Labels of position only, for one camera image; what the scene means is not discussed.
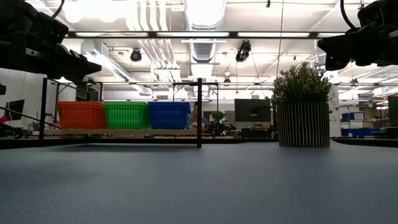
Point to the black ceiling-mounted camera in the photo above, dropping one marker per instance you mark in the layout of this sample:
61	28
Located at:
136	55

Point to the small dark desk monitor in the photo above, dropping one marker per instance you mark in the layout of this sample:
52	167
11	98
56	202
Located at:
15	107

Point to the blue slotted plastic basket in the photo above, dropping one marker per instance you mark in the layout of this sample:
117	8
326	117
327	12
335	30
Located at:
169	103
169	119

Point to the black background monitor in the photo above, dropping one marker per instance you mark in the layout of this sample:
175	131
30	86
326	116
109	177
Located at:
252	110

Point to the silver ventilation duct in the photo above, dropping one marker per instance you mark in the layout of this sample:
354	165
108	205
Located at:
203	15

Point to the dark background screen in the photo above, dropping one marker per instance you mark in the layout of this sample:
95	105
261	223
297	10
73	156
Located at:
392	107

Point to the green plant in striped pot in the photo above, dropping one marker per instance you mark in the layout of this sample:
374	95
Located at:
303	124

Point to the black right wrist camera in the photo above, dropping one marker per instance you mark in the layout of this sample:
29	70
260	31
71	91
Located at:
370	14

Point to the person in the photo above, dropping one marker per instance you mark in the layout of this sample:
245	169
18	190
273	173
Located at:
193	121

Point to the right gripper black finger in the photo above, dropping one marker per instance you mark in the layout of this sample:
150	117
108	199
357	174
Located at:
340	42
340	59

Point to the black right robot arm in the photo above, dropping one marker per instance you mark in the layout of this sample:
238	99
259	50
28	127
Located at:
392	15

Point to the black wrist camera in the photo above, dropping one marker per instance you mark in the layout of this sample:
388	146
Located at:
370	14
49	29

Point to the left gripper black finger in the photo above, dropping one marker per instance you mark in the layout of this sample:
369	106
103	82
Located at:
74	73
74	59

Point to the blue storage bins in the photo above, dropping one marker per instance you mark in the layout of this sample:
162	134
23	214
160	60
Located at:
357	133

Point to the small background potted plant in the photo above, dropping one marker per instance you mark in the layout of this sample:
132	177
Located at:
217	115

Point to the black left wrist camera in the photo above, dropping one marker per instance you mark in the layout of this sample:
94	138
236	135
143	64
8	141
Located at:
49	29

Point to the black overhead light bar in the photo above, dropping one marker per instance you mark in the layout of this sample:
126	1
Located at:
233	34

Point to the blue-grey table mat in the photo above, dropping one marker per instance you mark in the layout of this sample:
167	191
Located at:
199	193

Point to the black overhead camera on mount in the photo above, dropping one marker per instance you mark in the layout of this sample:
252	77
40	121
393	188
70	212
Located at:
243	51

